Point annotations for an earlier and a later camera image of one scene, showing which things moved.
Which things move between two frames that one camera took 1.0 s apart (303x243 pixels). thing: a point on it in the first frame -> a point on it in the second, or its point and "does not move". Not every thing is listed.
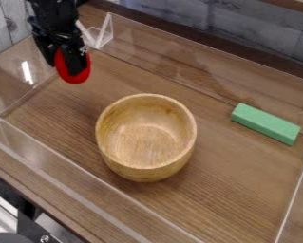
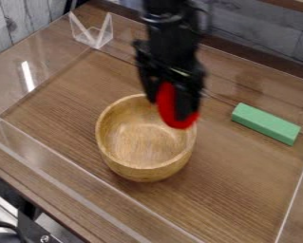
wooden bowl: x=146 y=133 does not move
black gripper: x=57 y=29 -> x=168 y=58
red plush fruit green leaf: x=61 y=65 -> x=166 y=106
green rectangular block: x=265 y=123 does not move
